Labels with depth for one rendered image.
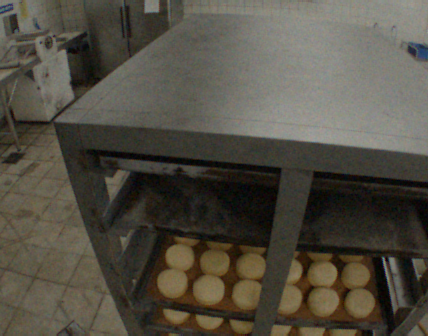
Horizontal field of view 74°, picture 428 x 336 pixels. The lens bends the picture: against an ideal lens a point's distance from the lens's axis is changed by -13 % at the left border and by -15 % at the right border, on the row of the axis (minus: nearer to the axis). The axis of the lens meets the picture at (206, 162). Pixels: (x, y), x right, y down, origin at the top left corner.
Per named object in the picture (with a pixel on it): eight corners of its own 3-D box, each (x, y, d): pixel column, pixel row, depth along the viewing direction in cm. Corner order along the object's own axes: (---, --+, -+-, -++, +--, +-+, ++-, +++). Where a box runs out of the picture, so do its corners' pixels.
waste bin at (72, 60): (98, 71, 608) (94, 38, 571) (86, 81, 565) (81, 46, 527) (74, 71, 615) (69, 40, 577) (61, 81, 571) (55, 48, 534)
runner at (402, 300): (340, 107, 89) (342, 98, 88) (349, 108, 89) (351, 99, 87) (397, 307, 38) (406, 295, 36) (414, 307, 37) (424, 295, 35)
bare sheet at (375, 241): (207, 68, 88) (207, 63, 87) (353, 81, 81) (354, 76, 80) (116, 227, 39) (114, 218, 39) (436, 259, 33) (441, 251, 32)
